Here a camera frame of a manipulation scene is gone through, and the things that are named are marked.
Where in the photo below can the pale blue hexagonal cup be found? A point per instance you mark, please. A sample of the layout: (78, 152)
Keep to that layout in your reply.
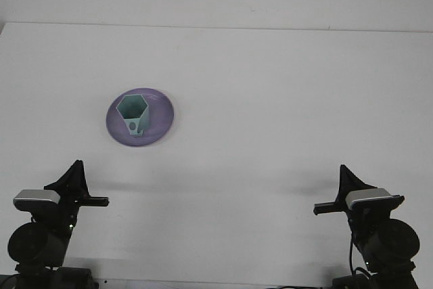
(133, 108)

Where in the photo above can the pale purple round plate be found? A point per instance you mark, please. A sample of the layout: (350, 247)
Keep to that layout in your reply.
(159, 126)

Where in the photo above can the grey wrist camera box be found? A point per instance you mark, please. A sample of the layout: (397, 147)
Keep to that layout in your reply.
(35, 196)
(368, 196)

